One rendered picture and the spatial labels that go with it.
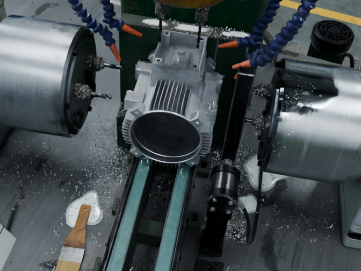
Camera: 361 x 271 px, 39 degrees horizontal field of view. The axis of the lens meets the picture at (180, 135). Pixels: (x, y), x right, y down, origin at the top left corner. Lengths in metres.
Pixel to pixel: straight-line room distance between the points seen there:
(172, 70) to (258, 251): 0.45
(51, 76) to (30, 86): 0.05
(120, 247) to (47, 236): 0.23
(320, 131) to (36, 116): 0.57
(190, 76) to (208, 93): 0.08
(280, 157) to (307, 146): 0.06
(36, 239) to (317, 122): 0.65
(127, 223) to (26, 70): 0.37
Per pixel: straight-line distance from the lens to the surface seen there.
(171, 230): 1.04
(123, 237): 1.03
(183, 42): 1.14
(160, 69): 1.04
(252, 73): 0.87
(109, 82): 1.51
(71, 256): 1.14
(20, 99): 1.07
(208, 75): 1.13
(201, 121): 1.01
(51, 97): 1.04
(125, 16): 1.17
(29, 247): 1.18
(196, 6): 0.91
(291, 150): 1.02
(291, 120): 1.00
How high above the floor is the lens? 1.79
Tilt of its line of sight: 47 degrees down
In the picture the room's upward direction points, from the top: 6 degrees clockwise
